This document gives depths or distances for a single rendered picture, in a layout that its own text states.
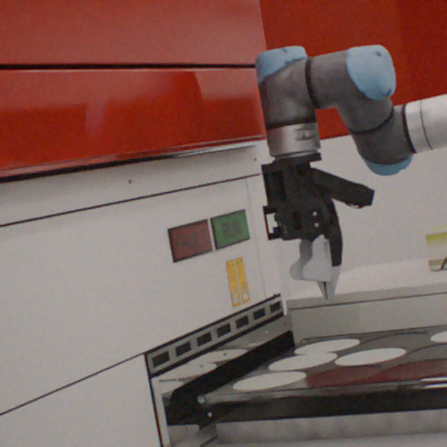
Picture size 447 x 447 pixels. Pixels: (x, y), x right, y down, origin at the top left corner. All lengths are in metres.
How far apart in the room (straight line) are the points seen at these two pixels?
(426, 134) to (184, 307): 0.42
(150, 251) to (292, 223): 0.22
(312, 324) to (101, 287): 0.54
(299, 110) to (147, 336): 0.39
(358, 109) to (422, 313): 0.37
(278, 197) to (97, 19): 0.40
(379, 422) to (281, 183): 0.38
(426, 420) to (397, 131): 0.43
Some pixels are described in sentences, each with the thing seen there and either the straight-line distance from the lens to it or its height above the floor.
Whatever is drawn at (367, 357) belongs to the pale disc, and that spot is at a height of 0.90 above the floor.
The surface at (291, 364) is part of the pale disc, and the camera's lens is 1.69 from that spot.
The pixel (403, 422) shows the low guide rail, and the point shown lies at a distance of 1.52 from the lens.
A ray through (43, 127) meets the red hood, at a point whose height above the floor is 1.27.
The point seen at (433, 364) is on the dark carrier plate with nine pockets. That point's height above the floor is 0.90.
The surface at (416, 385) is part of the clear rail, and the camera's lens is 1.44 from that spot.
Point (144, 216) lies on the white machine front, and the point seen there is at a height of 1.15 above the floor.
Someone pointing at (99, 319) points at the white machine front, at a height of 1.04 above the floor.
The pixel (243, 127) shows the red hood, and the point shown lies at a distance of 1.75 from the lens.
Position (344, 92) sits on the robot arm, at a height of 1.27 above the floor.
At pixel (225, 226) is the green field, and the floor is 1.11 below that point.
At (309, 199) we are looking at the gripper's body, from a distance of 1.66.
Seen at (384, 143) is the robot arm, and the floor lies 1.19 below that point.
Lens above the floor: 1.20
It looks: 3 degrees down
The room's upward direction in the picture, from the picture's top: 10 degrees counter-clockwise
